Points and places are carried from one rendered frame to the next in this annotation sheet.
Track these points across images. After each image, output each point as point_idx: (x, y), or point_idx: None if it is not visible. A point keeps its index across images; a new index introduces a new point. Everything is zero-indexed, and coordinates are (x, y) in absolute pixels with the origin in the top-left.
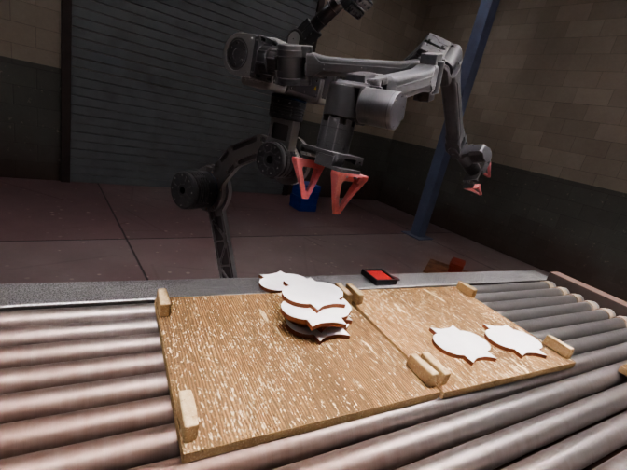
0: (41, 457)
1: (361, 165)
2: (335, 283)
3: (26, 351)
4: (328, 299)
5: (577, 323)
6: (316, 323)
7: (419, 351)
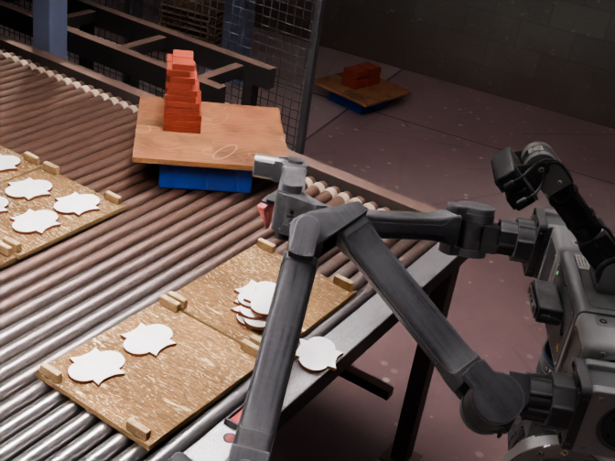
0: None
1: (265, 202)
2: None
3: None
4: (255, 296)
5: None
6: (250, 282)
7: (180, 322)
